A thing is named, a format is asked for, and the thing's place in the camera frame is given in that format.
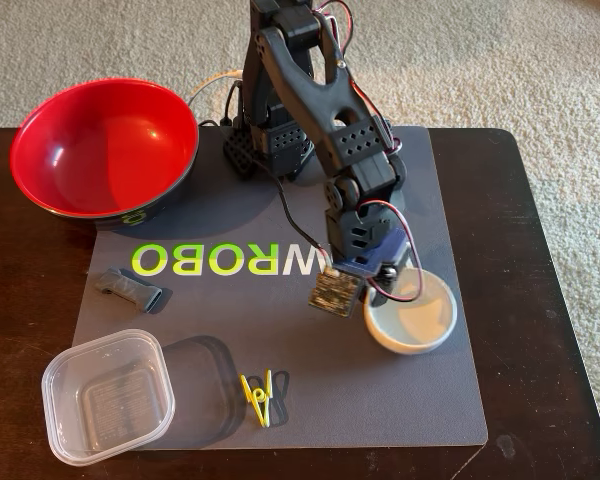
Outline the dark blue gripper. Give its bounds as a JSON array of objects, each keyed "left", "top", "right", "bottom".
[{"left": 329, "top": 228, "right": 412, "bottom": 309}]

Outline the small white round bowl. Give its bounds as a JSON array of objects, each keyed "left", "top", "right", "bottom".
[{"left": 362, "top": 267, "right": 459, "bottom": 356}]

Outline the yellow clothespin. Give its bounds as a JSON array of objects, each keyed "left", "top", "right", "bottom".
[{"left": 238, "top": 368, "right": 274, "bottom": 430}]

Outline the clear square plastic container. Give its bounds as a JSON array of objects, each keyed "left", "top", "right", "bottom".
[{"left": 40, "top": 328, "right": 177, "bottom": 468}]

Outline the red bowl with black outside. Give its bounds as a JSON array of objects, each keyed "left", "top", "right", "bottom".
[{"left": 8, "top": 77, "right": 200, "bottom": 232}]

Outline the grey mat with WOWROBO print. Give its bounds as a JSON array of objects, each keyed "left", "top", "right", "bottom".
[{"left": 71, "top": 124, "right": 490, "bottom": 451}]

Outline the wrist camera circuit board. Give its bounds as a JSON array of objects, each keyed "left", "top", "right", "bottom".
[{"left": 307, "top": 266, "right": 367, "bottom": 320}]

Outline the red white servo wire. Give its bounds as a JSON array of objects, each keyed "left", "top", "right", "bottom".
[
  {"left": 312, "top": 0, "right": 405, "bottom": 154},
  {"left": 357, "top": 198, "right": 425, "bottom": 304}
]

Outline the thin black camera cable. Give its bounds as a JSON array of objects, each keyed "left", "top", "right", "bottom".
[{"left": 221, "top": 79, "right": 334, "bottom": 261}]

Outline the white cable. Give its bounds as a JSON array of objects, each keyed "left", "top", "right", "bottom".
[{"left": 187, "top": 68, "right": 244, "bottom": 109}]

